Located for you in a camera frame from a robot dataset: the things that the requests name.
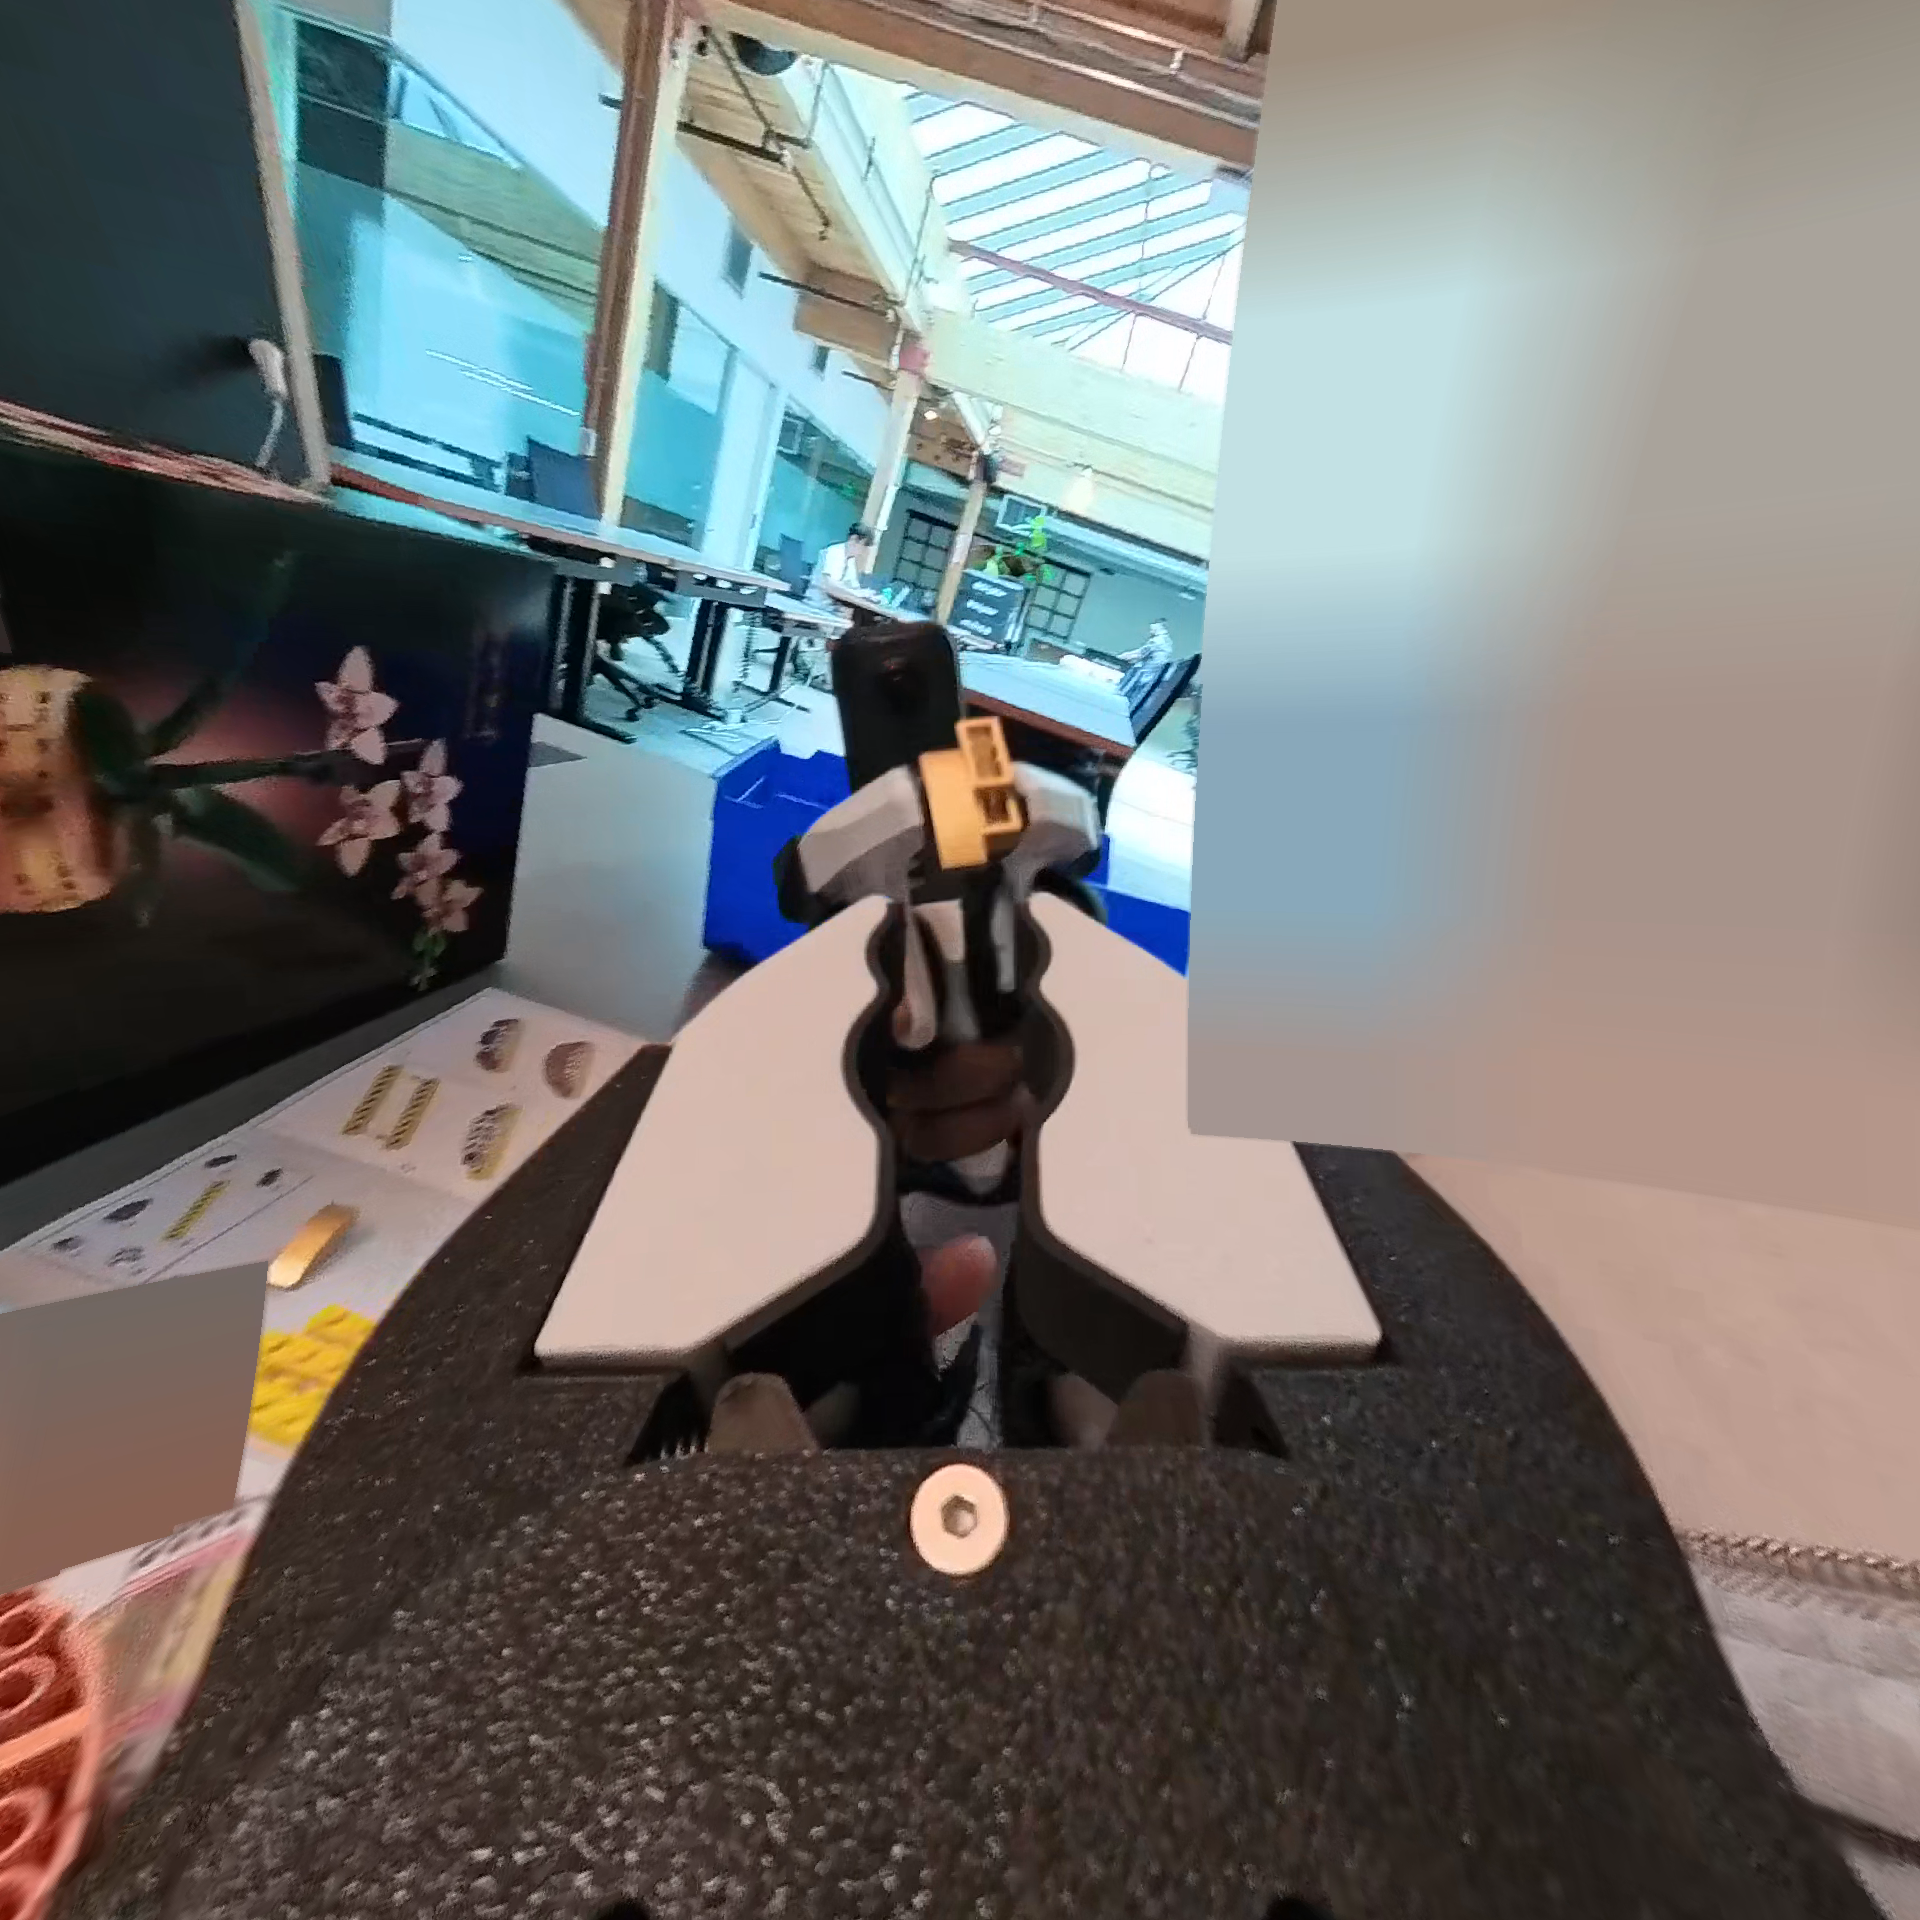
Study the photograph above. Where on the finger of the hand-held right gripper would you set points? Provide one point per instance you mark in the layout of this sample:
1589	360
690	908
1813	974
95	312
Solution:
1058	824
857	838

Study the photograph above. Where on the brick flowerpot model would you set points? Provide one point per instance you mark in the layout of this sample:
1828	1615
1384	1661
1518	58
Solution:
40	1775

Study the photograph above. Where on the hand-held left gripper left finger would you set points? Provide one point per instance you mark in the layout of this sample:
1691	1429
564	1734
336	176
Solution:
721	1173

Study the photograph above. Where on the long office table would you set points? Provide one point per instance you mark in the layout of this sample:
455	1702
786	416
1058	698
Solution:
541	527

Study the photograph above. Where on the brick set instruction booklet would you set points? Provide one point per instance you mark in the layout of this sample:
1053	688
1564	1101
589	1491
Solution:
270	1157

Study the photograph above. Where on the dark partition panel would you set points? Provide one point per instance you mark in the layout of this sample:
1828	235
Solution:
126	206

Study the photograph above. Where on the black background chair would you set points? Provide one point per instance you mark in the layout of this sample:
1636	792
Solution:
634	649

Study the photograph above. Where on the wooden edge table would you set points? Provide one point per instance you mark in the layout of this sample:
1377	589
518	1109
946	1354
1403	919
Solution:
1053	698

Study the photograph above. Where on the blue plastic bin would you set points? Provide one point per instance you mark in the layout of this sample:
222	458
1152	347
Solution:
751	871

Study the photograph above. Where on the black orchid print set box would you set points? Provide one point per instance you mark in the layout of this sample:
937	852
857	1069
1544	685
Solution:
181	904

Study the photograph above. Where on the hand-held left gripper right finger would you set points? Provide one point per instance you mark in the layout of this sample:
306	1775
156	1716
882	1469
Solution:
1190	1202

